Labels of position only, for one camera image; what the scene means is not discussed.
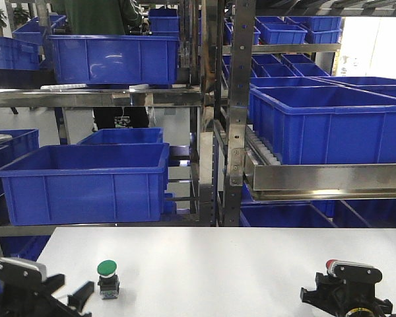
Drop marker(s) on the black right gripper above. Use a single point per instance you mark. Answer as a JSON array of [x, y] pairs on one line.
[[350, 292]]

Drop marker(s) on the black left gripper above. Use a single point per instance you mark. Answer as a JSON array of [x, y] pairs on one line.
[[28, 291]]

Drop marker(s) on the red mushroom push button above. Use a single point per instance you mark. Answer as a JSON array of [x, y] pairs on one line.
[[330, 264]]

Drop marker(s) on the green mushroom push button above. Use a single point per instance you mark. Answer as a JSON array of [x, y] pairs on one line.
[[108, 280]]

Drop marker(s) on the steel shelving rack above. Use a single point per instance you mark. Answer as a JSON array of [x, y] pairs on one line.
[[226, 157]]

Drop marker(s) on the large blue bin right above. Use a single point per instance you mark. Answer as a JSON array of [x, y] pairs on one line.
[[326, 125]]

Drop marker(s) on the blue bin behind lower left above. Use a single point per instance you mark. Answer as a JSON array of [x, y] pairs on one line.
[[124, 136]]

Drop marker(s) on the blue bin upper left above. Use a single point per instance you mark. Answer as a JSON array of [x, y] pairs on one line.
[[115, 59]]

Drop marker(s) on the person in green jacket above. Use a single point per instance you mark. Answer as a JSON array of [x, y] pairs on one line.
[[107, 18]]

